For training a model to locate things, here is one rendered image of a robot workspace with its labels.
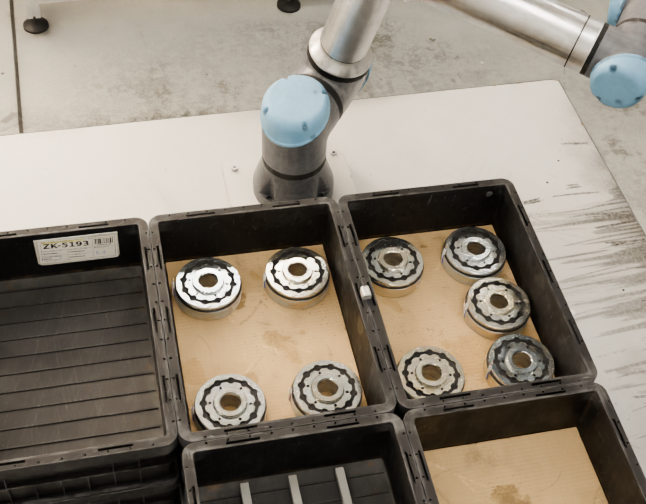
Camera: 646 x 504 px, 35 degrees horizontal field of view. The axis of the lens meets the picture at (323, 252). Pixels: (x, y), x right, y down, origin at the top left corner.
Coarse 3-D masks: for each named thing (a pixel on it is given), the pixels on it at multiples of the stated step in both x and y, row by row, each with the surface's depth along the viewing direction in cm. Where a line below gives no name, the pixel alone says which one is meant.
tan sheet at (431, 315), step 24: (360, 240) 170; (408, 240) 170; (432, 240) 171; (432, 264) 168; (504, 264) 169; (432, 288) 164; (456, 288) 165; (384, 312) 161; (408, 312) 161; (432, 312) 161; (456, 312) 162; (408, 336) 158; (432, 336) 158; (456, 336) 159; (480, 336) 159; (480, 360) 156; (480, 384) 153
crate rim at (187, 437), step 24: (168, 216) 156; (192, 216) 157; (216, 216) 158; (336, 216) 159; (168, 312) 147; (360, 312) 148; (168, 336) 142; (168, 360) 140; (384, 360) 143; (384, 384) 140; (360, 408) 138; (384, 408) 138; (192, 432) 133; (216, 432) 133; (240, 432) 134
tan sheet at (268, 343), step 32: (224, 256) 165; (256, 256) 166; (256, 288) 161; (192, 320) 157; (224, 320) 157; (256, 320) 158; (288, 320) 158; (320, 320) 159; (192, 352) 153; (224, 352) 153; (256, 352) 154; (288, 352) 154; (320, 352) 155; (352, 352) 155; (192, 384) 149; (288, 384) 151; (288, 416) 147
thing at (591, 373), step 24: (384, 192) 163; (408, 192) 164; (432, 192) 164; (528, 240) 160; (360, 264) 153; (552, 288) 154; (384, 336) 145; (576, 336) 150; (528, 384) 142; (552, 384) 143; (408, 408) 138
